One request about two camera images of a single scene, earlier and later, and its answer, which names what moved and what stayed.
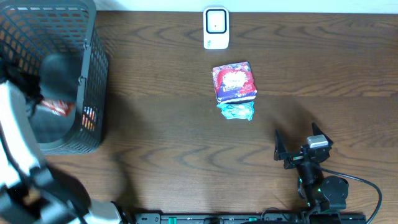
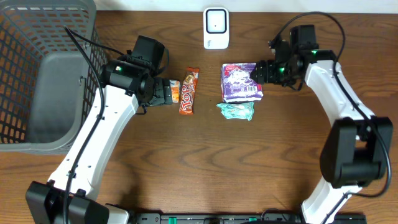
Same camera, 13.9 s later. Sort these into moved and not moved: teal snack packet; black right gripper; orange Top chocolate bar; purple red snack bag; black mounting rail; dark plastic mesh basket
Moved: orange Top chocolate bar; purple red snack bag; black right gripper
Not moved: dark plastic mesh basket; teal snack packet; black mounting rail
